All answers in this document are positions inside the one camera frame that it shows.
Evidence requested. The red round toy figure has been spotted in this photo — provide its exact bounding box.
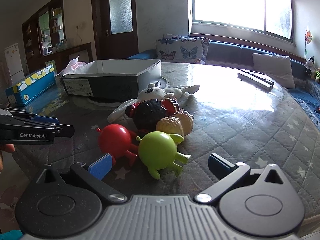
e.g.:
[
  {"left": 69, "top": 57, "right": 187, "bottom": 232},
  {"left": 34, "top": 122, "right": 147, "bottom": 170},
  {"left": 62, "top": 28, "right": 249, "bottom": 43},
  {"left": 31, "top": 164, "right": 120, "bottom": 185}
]
[{"left": 96, "top": 124, "right": 138, "bottom": 166}]

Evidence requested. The beige sheep toy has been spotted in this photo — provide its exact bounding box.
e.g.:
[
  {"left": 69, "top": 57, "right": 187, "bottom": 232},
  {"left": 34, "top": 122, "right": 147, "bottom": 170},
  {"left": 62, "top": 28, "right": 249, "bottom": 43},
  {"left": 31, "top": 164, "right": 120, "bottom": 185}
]
[{"left": 156, "top": 109, "right": 194, "bottom": 137}]

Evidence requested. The green round toy figure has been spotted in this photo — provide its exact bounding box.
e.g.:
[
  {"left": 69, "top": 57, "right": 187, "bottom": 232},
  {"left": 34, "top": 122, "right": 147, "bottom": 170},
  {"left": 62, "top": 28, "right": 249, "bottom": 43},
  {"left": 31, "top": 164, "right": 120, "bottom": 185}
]
[{"left": 136, "top": 131, "right": 191, "bottom": 180}]

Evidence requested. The black haired doll toy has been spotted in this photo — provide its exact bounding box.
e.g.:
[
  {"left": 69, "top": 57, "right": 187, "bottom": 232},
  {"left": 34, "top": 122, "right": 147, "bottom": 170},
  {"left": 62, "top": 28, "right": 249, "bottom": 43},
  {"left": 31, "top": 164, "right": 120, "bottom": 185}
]
[{"left": 125, "top": 98, "right": 180, "bottom": 132}]

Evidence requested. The white plush rabbit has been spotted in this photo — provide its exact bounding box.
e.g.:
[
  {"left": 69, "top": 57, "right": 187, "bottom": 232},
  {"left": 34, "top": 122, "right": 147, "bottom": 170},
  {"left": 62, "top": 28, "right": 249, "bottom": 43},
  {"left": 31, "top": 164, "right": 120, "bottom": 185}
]
[{"left": 107, "top": 83, "right": 200, "bottom": 123}]

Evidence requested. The person's left hand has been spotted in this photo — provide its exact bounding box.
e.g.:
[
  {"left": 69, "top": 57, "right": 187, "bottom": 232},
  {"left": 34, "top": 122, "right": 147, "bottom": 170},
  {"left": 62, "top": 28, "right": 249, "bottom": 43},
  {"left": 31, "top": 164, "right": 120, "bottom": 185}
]
[{"left": 0, "top": 143, "right": 16, "bottom": 172}]

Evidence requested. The blue yellow patterned box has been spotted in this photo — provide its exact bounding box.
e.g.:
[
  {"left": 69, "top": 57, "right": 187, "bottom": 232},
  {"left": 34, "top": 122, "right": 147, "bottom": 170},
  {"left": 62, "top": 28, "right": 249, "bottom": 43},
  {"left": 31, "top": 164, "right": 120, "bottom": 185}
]
[{"left": 5, "top": 64, "right": 56, "bottom": 107}]

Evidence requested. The quilted grey table cover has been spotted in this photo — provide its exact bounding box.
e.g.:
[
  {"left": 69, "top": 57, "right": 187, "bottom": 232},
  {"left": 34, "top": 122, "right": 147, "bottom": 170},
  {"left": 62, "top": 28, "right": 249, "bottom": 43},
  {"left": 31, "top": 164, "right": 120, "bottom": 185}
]
[{"left": 14, "top": 63, "right": 319, "bottom": 236}]

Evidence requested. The white refrigerator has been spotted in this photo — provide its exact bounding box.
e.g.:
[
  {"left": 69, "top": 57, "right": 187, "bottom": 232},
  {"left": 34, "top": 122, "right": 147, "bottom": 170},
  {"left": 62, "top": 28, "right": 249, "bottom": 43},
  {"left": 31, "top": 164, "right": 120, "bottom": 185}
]
[{"left": 4, "top": 43, "right": 24, "bottom": 84}]

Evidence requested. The tissue pack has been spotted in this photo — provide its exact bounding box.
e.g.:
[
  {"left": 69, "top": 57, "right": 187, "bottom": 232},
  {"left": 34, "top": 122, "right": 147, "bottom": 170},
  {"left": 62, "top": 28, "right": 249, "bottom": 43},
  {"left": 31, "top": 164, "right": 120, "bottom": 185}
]
[{"left": 60, "top": 55, "right": 86, "bottom": 76}]

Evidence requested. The dark wooden cabinet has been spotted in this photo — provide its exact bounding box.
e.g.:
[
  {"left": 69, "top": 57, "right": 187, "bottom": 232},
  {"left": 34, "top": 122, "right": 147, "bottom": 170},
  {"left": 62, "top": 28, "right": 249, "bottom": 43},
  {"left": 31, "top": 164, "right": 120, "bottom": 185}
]
[{"left": 22, "top": 0, "right": 93, "bottom": 73}]

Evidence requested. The white remote control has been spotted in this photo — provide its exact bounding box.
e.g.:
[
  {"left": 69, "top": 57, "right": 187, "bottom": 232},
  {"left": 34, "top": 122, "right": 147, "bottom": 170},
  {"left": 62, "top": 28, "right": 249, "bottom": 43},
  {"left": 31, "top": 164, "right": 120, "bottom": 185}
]
[{"left": 238, "top": 72, "right": 273, "bottom": 92}]

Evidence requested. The grey cardboard box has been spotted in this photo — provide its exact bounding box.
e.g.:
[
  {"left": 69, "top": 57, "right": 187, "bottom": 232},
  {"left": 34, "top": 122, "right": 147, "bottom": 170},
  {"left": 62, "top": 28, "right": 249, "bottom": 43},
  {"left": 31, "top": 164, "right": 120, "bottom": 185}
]
[{"left": 60, "top": 59, "right": 161, "bottom": 103}]

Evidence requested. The black remote control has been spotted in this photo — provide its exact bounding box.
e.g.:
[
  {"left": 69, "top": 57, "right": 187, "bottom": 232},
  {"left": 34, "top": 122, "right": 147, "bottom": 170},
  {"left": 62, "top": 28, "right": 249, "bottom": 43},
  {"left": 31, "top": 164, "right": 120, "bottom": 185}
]
[{"left": 241, "top": 69, "right": 274, "bottom": 86}]

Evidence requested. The white cushion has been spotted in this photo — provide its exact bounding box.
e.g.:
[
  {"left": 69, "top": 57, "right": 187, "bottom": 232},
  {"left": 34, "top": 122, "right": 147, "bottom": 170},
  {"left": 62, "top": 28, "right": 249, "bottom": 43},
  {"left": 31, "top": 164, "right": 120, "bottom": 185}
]
[{"left": 252, "top": 53, "right": 295, "bottom": 89}]

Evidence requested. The blue sofa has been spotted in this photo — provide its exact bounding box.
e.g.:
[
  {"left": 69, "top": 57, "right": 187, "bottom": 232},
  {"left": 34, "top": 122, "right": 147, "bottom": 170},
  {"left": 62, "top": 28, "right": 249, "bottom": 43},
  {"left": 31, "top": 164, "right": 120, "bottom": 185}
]
[{"left": 127, "top": 39, "right": 320, "bottom": 131}]

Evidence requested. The stuffed toys pile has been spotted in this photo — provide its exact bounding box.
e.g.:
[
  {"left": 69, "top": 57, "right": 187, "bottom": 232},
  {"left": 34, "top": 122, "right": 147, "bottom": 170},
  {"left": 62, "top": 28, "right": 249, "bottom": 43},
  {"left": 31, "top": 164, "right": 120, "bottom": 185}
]
[{"left": 306, "top": 56, "right": 320, "bottom": 83}]

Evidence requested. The butterfly print pillow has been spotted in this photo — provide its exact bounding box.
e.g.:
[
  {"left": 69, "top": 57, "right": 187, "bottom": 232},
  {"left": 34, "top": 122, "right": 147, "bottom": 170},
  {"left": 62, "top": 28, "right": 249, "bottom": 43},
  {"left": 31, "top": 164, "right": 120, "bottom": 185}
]
[{"left": 156, "top": 37, "right": 210, "bottom": 64}]

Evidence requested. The dark wooden door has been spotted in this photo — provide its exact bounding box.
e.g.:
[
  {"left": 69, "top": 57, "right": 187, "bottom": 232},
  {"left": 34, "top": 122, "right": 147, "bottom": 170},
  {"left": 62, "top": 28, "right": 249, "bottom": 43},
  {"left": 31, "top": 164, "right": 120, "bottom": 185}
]
[{"left": 92, "top": 0, "right": 138, "bottom": 60}]

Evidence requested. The colourful pinwheel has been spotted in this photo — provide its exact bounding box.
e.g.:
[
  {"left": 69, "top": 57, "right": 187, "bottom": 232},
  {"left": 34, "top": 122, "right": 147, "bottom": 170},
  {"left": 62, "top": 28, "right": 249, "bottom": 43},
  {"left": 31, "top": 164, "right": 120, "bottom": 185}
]
[{"left": 304, "top": 29, "right": 312, "bottom": 60}]

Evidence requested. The window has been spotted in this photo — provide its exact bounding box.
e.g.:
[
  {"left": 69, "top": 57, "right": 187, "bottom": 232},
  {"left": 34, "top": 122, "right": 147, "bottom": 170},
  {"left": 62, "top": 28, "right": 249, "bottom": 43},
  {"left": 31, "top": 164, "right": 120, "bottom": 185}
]
[{"left": 192, "top": 0, "right": 293, "bottom": 41}]

